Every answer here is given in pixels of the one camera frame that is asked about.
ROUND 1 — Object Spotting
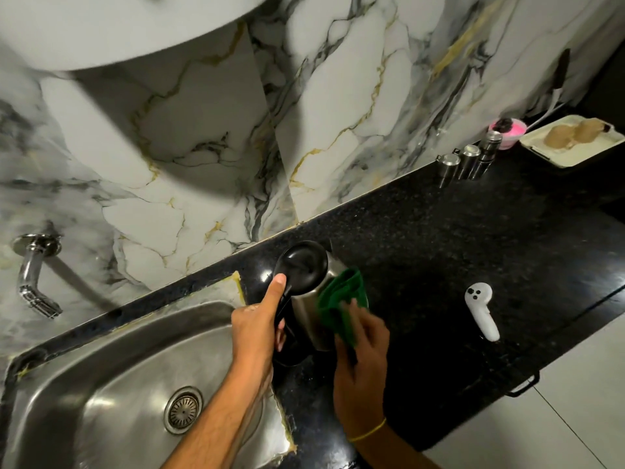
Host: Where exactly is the person's left hand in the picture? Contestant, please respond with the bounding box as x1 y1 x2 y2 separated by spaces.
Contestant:
230 272 290 382

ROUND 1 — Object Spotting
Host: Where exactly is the person's right hand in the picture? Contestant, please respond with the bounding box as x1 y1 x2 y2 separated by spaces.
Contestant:
332 298 391 441

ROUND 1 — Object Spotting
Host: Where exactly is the steel kettle with black handle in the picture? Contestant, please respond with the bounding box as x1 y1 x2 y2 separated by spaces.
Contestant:
270 239 370 367

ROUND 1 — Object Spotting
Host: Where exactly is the green cloth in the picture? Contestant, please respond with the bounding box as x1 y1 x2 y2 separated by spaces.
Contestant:
316 266 370 349

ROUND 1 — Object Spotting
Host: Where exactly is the chrome wall tap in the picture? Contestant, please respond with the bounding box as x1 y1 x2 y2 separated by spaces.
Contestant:
11 233 65 320

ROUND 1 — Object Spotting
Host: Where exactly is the person's left forearm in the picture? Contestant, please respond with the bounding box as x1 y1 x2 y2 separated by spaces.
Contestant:
160 363 275 469

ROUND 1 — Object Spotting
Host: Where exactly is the yellow wrist band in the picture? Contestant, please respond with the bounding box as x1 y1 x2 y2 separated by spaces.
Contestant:
347 417 388 444

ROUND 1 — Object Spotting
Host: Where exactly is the round sink drain strainer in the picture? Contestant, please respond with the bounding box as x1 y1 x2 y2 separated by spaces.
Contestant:
163 385 204 436

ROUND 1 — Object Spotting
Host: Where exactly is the white handheld controller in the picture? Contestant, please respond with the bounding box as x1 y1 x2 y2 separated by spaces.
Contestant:
464 281 501 343

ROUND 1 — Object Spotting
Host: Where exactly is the stainless steel sink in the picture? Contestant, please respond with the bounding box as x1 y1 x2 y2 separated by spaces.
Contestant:
0 270 298 469

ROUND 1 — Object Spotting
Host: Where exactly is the short steel canister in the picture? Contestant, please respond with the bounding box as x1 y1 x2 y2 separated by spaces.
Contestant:
435 152 463 190

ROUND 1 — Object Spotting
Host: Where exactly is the medium steel canister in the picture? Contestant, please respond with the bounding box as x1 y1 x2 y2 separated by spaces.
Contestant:
456 143 483 182

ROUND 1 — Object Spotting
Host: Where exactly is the pink round container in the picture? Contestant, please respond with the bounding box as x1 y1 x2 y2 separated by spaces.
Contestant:
488 116 529 152

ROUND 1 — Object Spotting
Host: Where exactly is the brown cup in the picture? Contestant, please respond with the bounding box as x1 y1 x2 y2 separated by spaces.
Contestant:
542 123 577 150
573 117 612 145

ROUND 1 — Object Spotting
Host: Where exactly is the cream rectangular tray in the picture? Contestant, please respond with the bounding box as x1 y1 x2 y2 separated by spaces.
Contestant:
518 113 625 171

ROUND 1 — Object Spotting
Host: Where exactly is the white round fixture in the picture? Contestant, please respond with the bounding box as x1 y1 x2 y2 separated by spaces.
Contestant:
0 0 272 72

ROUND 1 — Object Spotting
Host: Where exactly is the black cabinet handle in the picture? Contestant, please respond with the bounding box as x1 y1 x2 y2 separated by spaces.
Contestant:
505 371 542 399

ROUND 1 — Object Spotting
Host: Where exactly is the black-handled knife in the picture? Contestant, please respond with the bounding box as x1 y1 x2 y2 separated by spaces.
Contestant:
525 47 573 132

